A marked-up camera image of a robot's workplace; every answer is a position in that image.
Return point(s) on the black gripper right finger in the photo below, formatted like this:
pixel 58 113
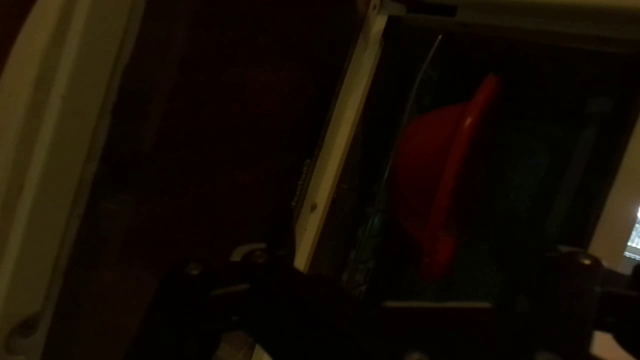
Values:
pixel 572 307

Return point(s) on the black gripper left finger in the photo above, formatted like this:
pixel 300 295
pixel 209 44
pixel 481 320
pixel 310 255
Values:
pixel 212 300

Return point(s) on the orange plastic bowl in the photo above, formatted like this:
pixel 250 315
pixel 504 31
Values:
pixel 440 172

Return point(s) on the white framed window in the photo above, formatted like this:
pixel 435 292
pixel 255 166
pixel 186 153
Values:
pixel 632 232

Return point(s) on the white toaster oven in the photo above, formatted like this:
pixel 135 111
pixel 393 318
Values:
pixel 533 16

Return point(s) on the glass oven door white frame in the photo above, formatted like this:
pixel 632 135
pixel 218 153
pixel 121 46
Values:
pixel 41 166

